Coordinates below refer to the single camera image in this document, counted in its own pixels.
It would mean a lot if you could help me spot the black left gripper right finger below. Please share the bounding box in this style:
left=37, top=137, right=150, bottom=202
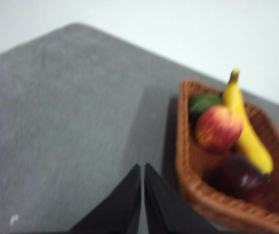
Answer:
left=144, top=162, right=218, bottom=234

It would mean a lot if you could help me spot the yellow banana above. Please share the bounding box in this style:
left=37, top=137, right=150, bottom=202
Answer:
left=222, top=68, right=274, bottom=175

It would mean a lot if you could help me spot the red yellow apple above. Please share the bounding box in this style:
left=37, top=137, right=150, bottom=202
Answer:
left=194, top=105, right=244, bottom=153

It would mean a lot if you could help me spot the brown wicker basket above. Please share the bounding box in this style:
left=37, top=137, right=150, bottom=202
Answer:
left=175, top=78, right=279, bottom=234

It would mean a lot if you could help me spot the dark red plum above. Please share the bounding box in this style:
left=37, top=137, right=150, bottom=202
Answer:
left=204, top=155, right=271, bottom=203

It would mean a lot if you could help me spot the dark green fruit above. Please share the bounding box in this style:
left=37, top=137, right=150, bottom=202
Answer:
left=188, top=93, right=224, bottom=120

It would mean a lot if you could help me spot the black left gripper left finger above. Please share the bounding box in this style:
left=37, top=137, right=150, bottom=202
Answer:
left=68, top=163, right=142, bottom=234

